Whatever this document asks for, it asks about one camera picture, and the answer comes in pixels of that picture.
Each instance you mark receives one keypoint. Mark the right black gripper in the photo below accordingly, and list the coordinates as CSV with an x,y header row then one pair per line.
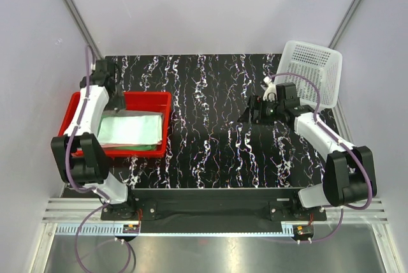
x,y
255,103

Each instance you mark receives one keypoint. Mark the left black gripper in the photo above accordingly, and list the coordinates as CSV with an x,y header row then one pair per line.
x,y
118,102

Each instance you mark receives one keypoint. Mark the white towel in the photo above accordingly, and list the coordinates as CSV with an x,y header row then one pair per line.
x,y
144,129

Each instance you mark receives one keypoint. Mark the pink towel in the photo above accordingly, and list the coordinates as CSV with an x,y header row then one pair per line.
x,y
105,145

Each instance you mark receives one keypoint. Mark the grey towel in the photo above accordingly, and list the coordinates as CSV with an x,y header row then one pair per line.
x,y
130,113

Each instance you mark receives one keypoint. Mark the green towel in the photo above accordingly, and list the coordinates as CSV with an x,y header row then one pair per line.
x,y
140,148

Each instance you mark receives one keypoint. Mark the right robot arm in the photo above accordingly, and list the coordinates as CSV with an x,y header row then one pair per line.
x,y
349,174

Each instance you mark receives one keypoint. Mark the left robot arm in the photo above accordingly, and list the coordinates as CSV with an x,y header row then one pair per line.
x,y
80,158

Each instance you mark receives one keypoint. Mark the red plastic tray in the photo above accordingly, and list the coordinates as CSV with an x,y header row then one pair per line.
x,y
147,102

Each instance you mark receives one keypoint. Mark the white plastic basket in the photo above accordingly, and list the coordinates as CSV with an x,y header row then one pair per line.
x,y
315,70

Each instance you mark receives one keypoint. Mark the left aluminium frame post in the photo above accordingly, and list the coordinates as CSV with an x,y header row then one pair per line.
x,y
81,26

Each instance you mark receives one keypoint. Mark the aluminium frame post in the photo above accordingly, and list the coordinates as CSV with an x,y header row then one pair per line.
x,y
346,20
81,26

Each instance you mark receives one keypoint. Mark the right aluminium frame post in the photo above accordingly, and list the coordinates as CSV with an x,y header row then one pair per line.
x,y
346,20

